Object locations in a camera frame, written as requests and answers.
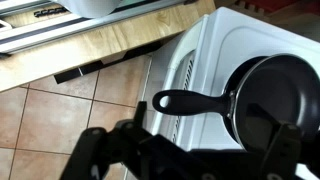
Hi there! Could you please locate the white electric stove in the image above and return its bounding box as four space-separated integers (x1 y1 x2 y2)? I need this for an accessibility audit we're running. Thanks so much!
124 6 320 180

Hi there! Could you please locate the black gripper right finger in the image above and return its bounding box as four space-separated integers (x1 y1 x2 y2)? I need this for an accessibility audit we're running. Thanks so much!
261 122 303 180

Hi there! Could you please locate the black edge bracket strip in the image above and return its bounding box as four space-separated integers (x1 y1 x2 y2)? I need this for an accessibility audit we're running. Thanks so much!
53 39 165 85

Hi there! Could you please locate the aluminium rail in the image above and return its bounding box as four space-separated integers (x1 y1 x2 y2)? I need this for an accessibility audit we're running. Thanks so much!
0 0 198 55

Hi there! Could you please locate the black frying pan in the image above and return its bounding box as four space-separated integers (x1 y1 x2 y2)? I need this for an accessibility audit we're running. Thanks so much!
152 53 320 155

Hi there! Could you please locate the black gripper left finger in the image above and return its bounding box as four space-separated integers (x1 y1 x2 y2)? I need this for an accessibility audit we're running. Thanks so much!
59 126 112 180

